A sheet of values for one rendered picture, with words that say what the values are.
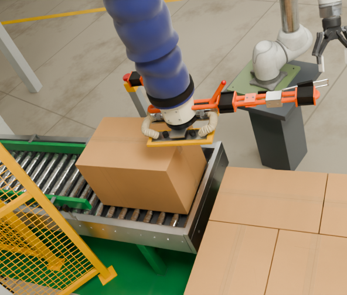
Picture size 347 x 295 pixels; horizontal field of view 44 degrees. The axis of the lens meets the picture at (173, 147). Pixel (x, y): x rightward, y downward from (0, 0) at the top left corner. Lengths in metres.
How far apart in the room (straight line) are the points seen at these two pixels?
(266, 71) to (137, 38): 1.15
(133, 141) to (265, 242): 0.91
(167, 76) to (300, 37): 1.09
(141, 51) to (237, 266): 1.18
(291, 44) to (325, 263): 1.27
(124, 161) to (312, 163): 1.51
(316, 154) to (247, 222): 1.14
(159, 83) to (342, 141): 1.90
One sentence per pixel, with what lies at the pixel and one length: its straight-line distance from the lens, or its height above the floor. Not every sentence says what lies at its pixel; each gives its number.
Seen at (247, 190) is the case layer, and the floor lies 0.54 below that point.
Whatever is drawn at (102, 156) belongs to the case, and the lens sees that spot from 2.52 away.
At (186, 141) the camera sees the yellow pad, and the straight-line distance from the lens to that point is 2.08.
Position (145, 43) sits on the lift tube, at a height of 1.68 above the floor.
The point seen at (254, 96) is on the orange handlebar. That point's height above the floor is 1.26.
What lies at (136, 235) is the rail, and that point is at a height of 0.51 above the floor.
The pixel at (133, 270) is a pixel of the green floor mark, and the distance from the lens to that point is 3.16.
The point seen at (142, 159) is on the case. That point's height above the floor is 0.95.
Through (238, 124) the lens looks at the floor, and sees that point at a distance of 3.75.
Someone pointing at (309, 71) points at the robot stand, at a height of 0.75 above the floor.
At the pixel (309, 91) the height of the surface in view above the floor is 1.27.
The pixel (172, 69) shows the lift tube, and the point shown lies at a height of 1.51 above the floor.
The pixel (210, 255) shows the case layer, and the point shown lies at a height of 0.54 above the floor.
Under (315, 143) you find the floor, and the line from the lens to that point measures 3.47.
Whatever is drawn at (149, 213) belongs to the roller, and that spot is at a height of 0.55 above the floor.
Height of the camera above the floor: 2.53
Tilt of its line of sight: 42 degrees down
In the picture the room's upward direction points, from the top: 25 degrees counter-clockwise
